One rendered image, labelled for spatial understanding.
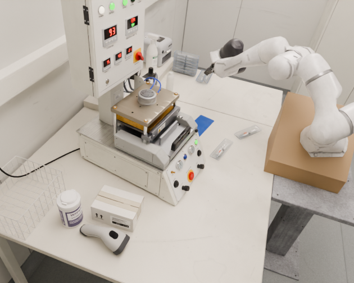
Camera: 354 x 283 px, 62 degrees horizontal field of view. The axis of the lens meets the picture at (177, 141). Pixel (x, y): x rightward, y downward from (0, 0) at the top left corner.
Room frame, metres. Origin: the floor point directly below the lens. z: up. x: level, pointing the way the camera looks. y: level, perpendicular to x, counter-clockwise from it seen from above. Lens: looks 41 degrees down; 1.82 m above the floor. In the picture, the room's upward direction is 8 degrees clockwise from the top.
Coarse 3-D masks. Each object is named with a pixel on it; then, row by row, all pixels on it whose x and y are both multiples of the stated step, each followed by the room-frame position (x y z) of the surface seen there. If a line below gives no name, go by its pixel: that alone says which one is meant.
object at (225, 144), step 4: (224, 140) 1.29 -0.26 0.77; (228, 140) 1.29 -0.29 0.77; (220, 144) 1.25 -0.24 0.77; (224, 144) 1.25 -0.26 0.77; (228, 144) 1.26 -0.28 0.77; (216, 148) 1.21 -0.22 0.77; (220, 148) 1.21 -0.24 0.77; (224, 148) 1.22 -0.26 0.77; (212, 152) 1.17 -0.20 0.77; (216, 152) 1.18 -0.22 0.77; (220, 152) 1.18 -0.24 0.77; (224, 152) 1.19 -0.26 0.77; (216, 156) 1.15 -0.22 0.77; (220, 156) 1.15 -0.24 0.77
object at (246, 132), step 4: (248, 128) 1.44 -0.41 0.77; (252, 128) 1.44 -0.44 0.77; (256, 128) 1.45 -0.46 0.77; (260, 128) 1.45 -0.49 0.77; (240, 132) 1.39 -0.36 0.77; (244, 132) 1.39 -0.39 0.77; (248, 132) 1.40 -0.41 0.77; (252, 132) 1.40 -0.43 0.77; (240, 136) 1.34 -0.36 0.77; (244, 136) 1.35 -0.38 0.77
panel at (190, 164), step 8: (192, 144) 1.07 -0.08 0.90; (184, 152) 1.00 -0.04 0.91; (176, 160) 0.93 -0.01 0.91; (184, 160) 0.97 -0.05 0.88; (192, 160) 1.02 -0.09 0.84; (200, 160) 1.07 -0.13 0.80; (168, 168) 0.87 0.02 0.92; (176, 168) 0.91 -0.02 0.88; (184, 168) 0.95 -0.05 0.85; (192, 168) 1.00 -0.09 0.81; (168, 176) 0.85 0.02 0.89; (176, 176) 0.89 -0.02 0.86; (184, 176) 0.93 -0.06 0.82; (184, 184) 0.91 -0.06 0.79; (176, 192) 0.85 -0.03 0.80; (184, 192) 0.89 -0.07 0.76; (176, 200) 0.82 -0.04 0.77
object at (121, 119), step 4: (168, 108) 1.10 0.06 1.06; (172, 108) 1.11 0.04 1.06; (164, 112) 1.07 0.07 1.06; (168, 112) 1.08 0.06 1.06; (120, 116) 1.00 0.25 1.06; (160, 116) 1.04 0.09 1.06; (164, 116) 1.05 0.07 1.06; (120, 120) 1.00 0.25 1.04; (124, 120) 0.99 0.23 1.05; (128, 120) 0.98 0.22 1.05; (156, 120) 1.00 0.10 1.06; (160, 120) 1.01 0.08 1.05; (124, 124) 0.99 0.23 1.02; (128, 124) 0.99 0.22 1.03; (132, 124) 0.97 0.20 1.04; (136, 124) 0.97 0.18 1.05; (152, 124) 0.97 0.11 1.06; (156, 124) 0.98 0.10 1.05; (132, 128) 0.97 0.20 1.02; (136, 128) 0.97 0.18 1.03; (140, 128) 0.96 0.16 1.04; (148, 128) 0.94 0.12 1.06; (152, 128) 0.96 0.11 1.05; (140, 132) 0.96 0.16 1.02; (148, 132) 0.94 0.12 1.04
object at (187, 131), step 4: (188, 128) 1.05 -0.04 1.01; (184, 132) 1.01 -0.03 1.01; (188, 132) 1.04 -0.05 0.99; (180, 136) 0.98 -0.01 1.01; (184, 136) 1.00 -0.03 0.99; (176, 140) 0.95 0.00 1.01; (180, 140) 0.97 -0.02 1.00; (172, 144) 0.93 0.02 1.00; (176, 144) 0.93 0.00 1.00; (172, 148) 0.93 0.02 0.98
